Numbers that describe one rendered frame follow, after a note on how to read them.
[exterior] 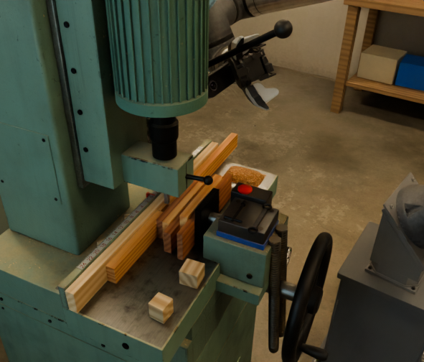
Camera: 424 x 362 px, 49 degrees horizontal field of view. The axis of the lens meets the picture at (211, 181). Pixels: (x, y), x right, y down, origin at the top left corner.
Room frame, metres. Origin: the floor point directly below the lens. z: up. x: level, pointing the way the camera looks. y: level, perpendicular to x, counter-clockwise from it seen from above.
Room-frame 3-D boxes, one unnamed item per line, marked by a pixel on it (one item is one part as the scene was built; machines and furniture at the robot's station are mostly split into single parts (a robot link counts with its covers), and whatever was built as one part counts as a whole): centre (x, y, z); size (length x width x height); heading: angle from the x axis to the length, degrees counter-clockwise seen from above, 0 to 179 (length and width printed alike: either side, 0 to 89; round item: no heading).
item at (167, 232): (0.83, 0.04, 0.93); 0.24 x 0.02 x 0.05; 155
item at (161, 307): (0.56, 0.09, 0.92); 0.03 x 0.03 x 0.04; 60
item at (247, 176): (1.02, -0.08, 0.91); 0.10 x 0.07 x 0.02; 65
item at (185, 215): (0.83, 0.02, 0.94); 0.17 x 0.02 x 0.07; 155
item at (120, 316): (0.78, 0.00, 0.87); 0.61 x 0.30 x 0.06; 155
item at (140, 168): (0.84, 0.12, 1.03); 0.14 x 0.07 x 0.09; 65
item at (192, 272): (0.65, 0.03, 0.92); 0.04 x 0.04 x 0.03; 69
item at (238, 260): (0.75, -0.07, 0.92); 0.15 x 0.13 x 0.09; 155
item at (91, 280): (0.84, 0.12, 0.93); 0.60 x 0.02 x 0.05; 155
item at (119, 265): (0.91, 0.06, 0.92); 0.60 x 0.02 x 0.04; 155
